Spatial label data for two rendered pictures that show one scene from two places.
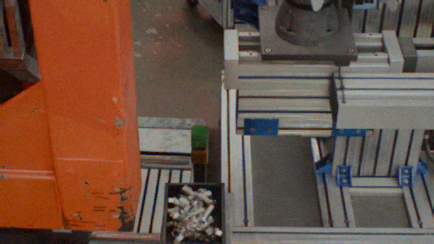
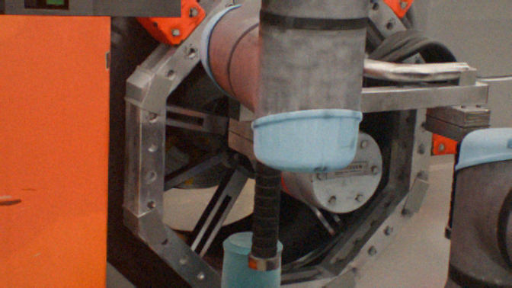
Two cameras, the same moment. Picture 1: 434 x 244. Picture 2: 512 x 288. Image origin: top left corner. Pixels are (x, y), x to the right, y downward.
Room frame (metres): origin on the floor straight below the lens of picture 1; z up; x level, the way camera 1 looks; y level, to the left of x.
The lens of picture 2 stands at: (0.99, -0.87, 1.25)
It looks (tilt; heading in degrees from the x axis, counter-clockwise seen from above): 14 degrees down; 58
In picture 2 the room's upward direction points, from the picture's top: 3 degrees clockwise
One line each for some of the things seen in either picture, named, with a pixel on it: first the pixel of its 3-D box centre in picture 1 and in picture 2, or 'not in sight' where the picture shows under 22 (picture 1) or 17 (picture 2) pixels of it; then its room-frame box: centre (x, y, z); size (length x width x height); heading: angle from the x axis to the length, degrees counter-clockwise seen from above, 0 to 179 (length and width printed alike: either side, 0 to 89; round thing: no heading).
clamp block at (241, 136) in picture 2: not in sight; (259, 134); (1.73, 0.29, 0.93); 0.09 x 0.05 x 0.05; 87
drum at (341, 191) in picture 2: not in sight; (310, 155); (1.90, 0.42, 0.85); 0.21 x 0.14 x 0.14; 87
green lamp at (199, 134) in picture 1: (199, 136); not in sight; (1.50, 0.04, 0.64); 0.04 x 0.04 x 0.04; 87
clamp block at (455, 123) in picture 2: not in sight; (457, 119); (2.06, 0.27, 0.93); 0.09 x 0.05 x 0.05; 87
